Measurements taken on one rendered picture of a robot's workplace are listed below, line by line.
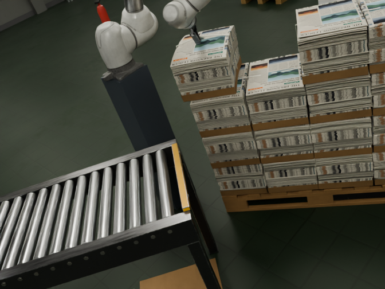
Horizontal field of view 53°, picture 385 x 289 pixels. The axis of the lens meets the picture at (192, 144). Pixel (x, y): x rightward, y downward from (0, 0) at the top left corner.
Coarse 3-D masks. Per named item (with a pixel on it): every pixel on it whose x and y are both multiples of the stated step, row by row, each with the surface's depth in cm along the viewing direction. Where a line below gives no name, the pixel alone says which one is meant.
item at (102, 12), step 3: (99, 0) 612; (96, 3) 607; (99, 3) 613; (99, 6) 612; (102, 6) 614; (99, 9) 613; (102, 9) 614; (105, 9) 620; (99, 12) 615; (102, 12) 615; (105, 12) 619; (99, 15) 621; (102, 15) 618; (105, 15) 620; (102, 18) 621; (105, 18) 621; (108, 18) 625; (102, 21) 625; (105, 21) 623
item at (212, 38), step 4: (212, 36) 199; (216, 36) 197; (220, 36) 196; (224, 36) 195; (228, 36) 194; (192, 40) 203; (204, 40) 198; (208, 40) 196; (212, 40) 195; (216, 40) 193; (184, 44) 202; (188, 44) 200; (192, 44) 198; (196, 44) 197; (176, 48) 200; (232, 52) 199; (236, 68) 204
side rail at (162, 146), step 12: (156, 144) 183; (168, 144) 180; (132, 156) 181; (168, 156) 182; (180, 156) 183; (96, 168) 182; (60, 180) 183; (12, 192) 187; (24, 192) 184; (36, 192) 183; (0, 204) 184
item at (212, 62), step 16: (192, 48) 194; (208, 48) 189; (224, 48) 185; (176, 64) 188; (192, 64) 185; (208, 64) 184; (224, 64) 183; (176, 80) 194; (192, 80) 193; (208, 80) 192; (224, 80) 190
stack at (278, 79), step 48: (240, 96) 192; (288, 96) 187; (336, 96) 183; (384, 96) 177; (240, 144) 210; (288, 144) 204; (336, 144) 199; (384, 144) 193; (288, 192) 229; (336, 192) 218
